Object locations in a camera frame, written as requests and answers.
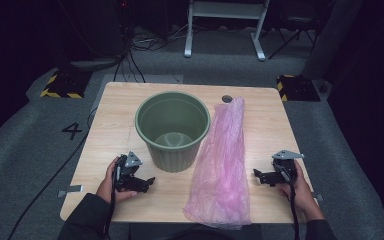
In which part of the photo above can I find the black yellow striped base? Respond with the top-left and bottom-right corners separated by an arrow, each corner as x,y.
276,74 -> 322,103
39,68 -> 93,100

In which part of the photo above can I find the pink plastic bag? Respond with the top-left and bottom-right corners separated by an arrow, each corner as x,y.
183,96 -> 253,231

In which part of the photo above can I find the green plastic trash bin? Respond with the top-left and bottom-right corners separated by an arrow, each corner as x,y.
134,91 -> 212,174

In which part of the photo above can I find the grey pillar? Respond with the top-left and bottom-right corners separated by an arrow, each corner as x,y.
300,0 -> 364,81

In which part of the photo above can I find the person's left hand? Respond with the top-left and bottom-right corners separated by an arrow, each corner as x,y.
95,156 -> 139,205

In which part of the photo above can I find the hand-held gripper cable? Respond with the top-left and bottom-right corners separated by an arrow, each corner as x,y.
288,179 -> 302,240
102,164 -> 120,240

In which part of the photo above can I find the long black floor cable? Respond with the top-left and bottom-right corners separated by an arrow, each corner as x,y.
6,108 -> 98,240

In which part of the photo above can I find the left hand-held gripper cable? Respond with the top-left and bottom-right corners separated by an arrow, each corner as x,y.
102,164 -> 120,240

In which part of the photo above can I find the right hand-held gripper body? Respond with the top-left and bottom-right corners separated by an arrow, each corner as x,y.
271,149 -> 305,186

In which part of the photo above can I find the tangle of floor cables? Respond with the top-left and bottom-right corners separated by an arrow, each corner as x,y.
112,24 -> 189,84

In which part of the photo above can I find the right hand-held gripper cable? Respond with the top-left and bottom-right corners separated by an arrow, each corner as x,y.
288,179 -> 302,240

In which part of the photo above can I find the white metal desk frame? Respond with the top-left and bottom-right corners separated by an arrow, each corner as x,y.
183,0 -> 270,62

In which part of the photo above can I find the black tripod stand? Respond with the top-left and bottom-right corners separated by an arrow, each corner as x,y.
267,11 -> 318,61

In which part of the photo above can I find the dark equipment with red light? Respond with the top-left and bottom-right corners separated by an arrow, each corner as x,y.
111,0 -> 138,54

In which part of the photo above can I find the person's right hand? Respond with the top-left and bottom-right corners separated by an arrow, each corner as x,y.
277,160 -> 326,222

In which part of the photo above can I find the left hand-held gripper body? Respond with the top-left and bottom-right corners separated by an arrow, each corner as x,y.
114,150 -> 144,193

